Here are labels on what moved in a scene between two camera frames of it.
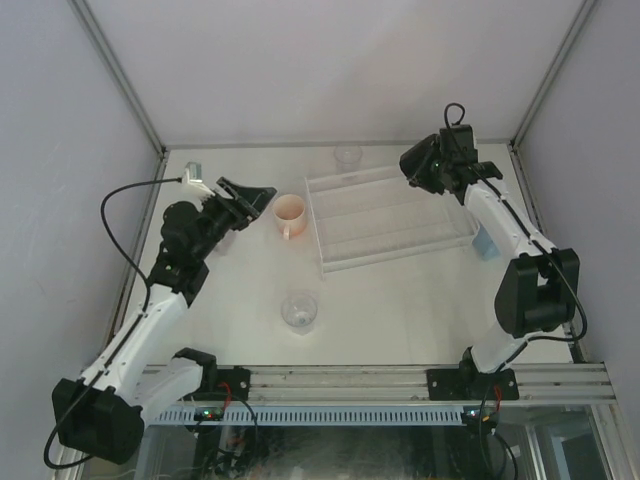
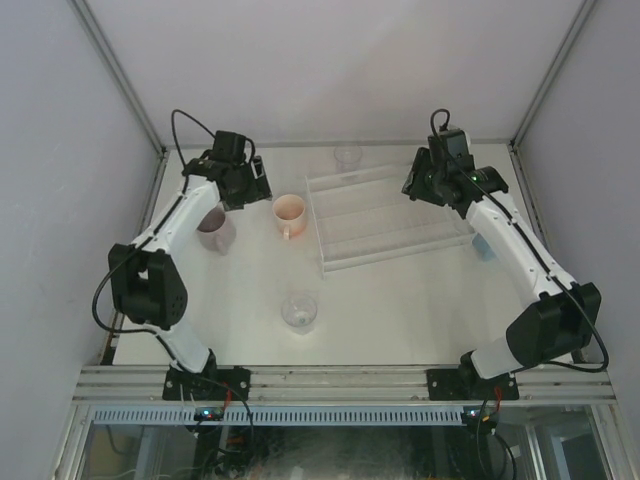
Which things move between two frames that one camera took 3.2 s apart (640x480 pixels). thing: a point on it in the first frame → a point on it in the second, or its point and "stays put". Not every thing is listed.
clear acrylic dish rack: [376, 215] stays put
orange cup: [289, 212] stays put
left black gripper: [239, 201] → [255, 183]
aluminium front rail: [539, 385] stays put
